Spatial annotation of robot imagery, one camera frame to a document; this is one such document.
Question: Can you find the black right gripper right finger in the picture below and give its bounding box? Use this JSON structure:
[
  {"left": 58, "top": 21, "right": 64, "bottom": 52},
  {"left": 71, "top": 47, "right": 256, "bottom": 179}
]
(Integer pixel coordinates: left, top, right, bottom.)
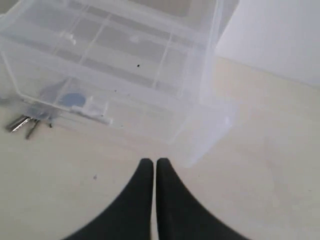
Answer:
[{"left": 155, "top": 158, "right": 246, "bottom": 240}]

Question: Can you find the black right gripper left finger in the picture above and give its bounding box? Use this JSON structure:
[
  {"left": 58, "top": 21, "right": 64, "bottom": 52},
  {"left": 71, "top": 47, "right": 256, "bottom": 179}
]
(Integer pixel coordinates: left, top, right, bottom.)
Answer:
[{"left": 66, "top": 158, "right": 154, "bottom": 240}]

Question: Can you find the key bunch with blue tag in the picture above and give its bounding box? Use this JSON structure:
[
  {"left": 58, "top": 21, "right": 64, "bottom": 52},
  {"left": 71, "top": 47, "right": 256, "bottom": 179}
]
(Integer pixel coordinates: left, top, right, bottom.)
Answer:
[{"left": 5, "top": 79, "right": 86, "bottom": 140}]

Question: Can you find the clear drawer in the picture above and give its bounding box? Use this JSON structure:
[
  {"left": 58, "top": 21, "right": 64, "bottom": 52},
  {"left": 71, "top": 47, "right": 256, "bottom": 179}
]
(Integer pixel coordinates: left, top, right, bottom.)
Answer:
[{"left": 0, "top": 0, "right": 239, "bottom": 167}]

